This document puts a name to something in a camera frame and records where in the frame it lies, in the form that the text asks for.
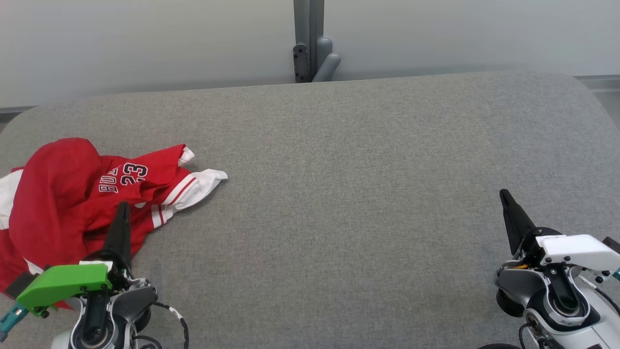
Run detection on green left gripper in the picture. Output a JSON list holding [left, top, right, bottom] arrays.
[[17, 201, 132, 318]]

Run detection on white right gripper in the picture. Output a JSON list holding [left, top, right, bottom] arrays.
[[499, 189, 620, 282]]

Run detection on red Bulls 23 shorts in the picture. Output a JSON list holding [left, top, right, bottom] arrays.
[[19, 137, 195, 253]]

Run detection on red jersey with white trim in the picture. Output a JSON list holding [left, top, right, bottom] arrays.
[[0, 167, 228, 311]]

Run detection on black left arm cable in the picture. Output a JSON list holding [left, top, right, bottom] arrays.
[[133, 301, 190, 349]]

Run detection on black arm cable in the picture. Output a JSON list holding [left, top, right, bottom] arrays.
[[579, 276, 620, 316], [133, 301, 190, 349]]

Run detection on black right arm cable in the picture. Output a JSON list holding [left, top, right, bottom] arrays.
[[579, 276, 620, 316]]

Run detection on teal left camera plug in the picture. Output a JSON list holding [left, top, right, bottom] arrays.
[[0, 303, 28, 340]]

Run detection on grey wall rail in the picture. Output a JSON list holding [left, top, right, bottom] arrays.
[[0, 106, 37, 122]]

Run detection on grey post with hinge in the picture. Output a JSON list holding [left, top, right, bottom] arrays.
[[292, 0, 342, 83]]

